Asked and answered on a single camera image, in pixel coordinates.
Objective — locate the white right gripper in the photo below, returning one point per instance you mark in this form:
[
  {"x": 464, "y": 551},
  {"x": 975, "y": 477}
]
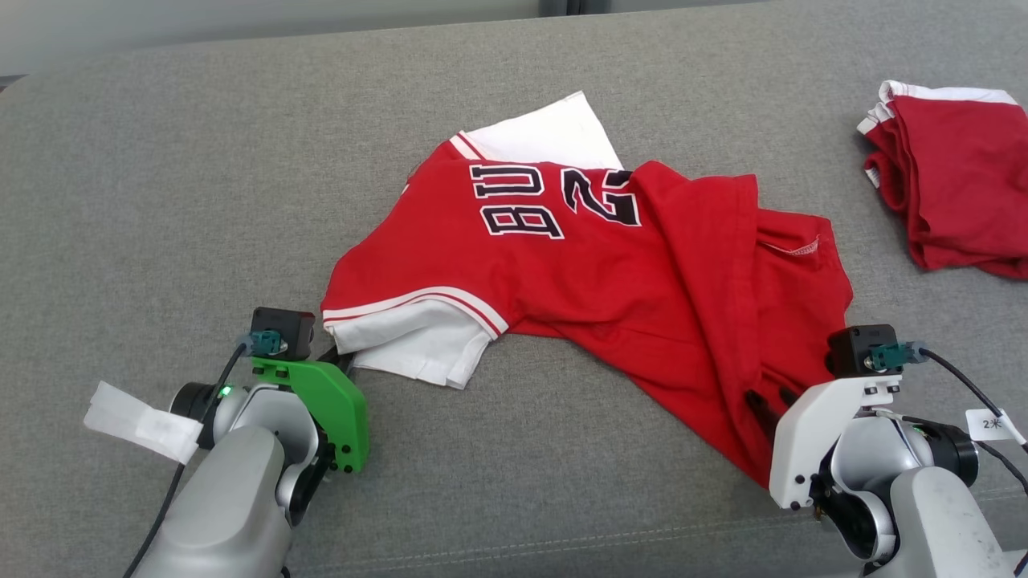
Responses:
[{"x": 803, "y": 433}]

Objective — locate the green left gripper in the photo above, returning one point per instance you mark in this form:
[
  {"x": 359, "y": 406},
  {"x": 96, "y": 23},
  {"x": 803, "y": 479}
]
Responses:
[{"x": 337, "y": 409}]

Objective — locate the red white printed jersey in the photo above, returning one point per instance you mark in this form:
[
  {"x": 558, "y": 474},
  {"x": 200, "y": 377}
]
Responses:
[{"x": 642, "y": 281}]

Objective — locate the red shorts with white band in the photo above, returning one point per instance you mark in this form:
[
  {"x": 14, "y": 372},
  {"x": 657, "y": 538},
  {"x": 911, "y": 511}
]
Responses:
[{"x": 964, "y": 185}]

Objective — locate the white tape strip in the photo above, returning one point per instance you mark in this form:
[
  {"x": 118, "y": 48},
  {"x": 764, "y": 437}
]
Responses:
[{"x": 136, "y": 417}]

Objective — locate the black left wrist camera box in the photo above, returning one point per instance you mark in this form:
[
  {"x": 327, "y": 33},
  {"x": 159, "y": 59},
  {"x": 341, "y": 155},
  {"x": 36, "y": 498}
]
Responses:
[{"x": 293, "y": 325}]

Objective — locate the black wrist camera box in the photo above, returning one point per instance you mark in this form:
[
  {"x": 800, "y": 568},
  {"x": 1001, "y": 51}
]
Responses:
[
  {"x": 293, "y": 325},
  {"x": 851, "y": 349}
]

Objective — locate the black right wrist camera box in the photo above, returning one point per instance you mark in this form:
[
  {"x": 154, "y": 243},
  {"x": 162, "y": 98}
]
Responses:
[{"x": 851, "y": 349}]

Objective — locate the grey double metal post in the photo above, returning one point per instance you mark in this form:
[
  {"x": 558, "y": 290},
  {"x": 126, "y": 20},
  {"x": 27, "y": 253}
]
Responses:
[{"x": 574, "y": 6}]

